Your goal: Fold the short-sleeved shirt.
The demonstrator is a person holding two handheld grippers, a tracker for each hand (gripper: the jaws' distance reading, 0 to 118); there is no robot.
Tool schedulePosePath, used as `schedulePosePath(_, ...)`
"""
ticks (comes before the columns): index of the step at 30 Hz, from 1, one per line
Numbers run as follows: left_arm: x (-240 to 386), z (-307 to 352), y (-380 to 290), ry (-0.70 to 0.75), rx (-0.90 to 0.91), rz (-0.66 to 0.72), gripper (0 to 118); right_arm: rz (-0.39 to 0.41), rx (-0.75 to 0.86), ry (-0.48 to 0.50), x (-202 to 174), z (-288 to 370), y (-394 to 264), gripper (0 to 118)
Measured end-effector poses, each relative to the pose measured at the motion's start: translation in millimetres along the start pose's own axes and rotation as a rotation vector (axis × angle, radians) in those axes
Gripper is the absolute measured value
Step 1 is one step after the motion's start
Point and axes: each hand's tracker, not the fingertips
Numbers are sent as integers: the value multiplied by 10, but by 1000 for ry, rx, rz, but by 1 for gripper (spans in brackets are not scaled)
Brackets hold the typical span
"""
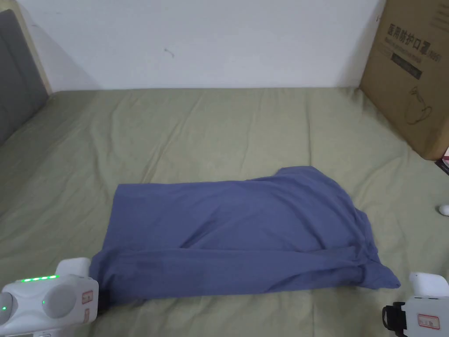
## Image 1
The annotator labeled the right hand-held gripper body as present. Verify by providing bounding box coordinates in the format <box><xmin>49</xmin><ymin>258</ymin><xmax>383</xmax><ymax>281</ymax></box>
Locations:
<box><xmin>381</xmin><ymin>272</ymin><xmax>449</xmax><ymax>337</ymax></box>

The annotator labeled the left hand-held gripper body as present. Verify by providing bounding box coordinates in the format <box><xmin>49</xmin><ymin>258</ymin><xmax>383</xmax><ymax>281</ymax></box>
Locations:
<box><xmin>0</xmin><ymin>257</ymin><xmax>104</xmax><ymax>337</ymax></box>

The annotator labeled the dark blue shirt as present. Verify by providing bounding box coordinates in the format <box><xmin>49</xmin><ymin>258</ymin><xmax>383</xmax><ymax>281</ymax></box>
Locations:
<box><xmin>89</xmin><ymin>166</ymin><xmax>402</xmax><ymax>307</ymax></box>

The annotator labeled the dark red object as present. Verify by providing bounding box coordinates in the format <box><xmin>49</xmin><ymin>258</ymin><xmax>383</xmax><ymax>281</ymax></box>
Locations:
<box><xmin>435</xmin><ymin>144</ymin><xmax>449</xmax><ymax>176</ymax></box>

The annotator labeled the bed with pale green sheet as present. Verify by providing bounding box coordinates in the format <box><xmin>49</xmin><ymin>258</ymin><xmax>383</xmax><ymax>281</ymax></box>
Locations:
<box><xmin>0</xmin><ymin>86</ymin><xmax>449</xmax><ymax>337</ymax></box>

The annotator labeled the grey padded headboard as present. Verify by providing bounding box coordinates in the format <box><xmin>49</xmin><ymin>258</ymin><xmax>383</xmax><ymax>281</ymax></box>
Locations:
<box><xmin>0</xmin><ymin>7</ymin><xmax>53</xmax><ymax>145</ymax></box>

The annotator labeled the brown cardboard carton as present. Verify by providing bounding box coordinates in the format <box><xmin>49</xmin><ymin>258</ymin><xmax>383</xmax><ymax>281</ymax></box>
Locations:
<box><xmin>359</xmin><ymin>0</ymin><xmax>449</xmax><ymax>161</ymax></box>

